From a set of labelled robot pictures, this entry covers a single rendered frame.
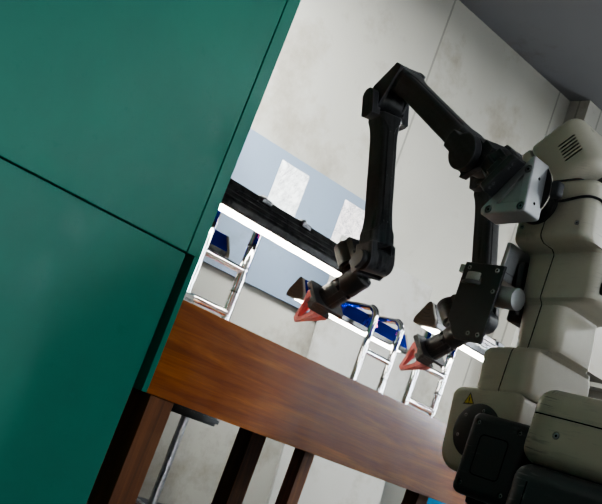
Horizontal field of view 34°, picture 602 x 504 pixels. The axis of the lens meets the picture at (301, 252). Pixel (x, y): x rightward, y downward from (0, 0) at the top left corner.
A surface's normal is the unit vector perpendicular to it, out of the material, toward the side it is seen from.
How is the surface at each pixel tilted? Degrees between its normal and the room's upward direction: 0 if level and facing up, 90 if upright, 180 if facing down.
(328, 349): 83
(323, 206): 90
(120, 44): 90
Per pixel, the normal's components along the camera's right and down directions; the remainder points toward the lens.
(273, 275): 0.63, 0.08
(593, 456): -0.70, -0.38
